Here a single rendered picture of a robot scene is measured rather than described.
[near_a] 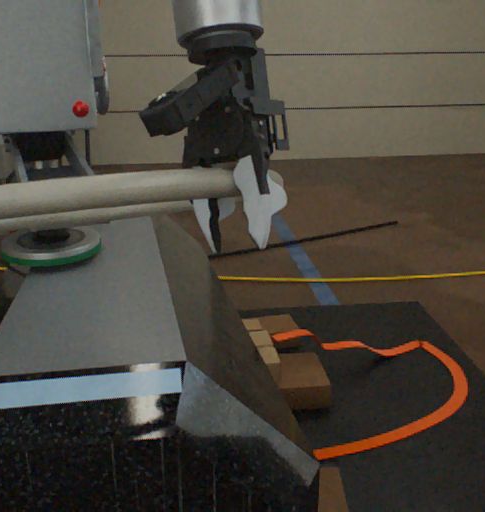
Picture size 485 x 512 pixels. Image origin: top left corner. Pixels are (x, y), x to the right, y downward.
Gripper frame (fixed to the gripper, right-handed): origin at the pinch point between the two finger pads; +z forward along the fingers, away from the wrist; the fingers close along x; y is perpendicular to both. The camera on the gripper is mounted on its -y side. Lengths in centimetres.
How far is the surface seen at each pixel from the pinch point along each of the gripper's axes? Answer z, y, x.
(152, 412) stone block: 25.9, 16.1, 32.6
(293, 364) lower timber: 54, 145, 93
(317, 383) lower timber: 59, 139, 80
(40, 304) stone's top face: 10, 22, 66
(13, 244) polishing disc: -3, 31, 86
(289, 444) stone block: 38, 38, 23
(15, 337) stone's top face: 13, 11, 59
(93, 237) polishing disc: -2, 45, 76
